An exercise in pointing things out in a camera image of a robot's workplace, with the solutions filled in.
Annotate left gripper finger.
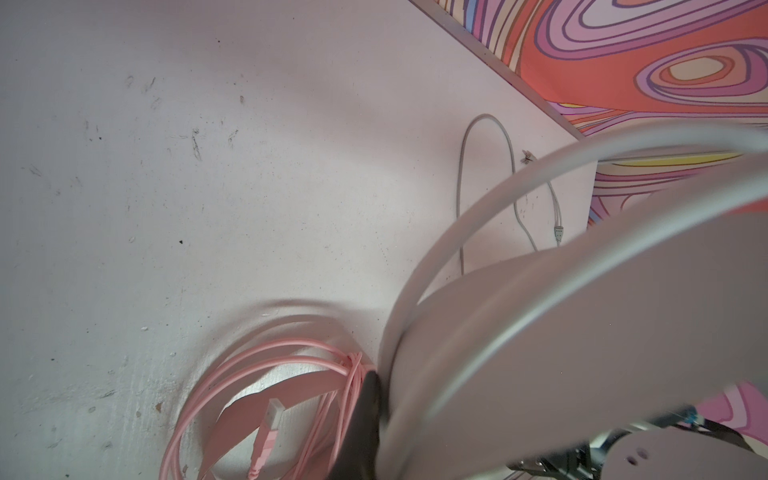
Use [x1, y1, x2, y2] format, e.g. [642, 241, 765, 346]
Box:
[328, 371, 386, 480]

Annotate white headphones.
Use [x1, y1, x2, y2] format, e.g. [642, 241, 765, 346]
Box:
[375, 121, 767, 479]

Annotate pink cat-ear headphones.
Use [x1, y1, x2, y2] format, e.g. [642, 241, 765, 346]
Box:
[158, 312, 375, 479]

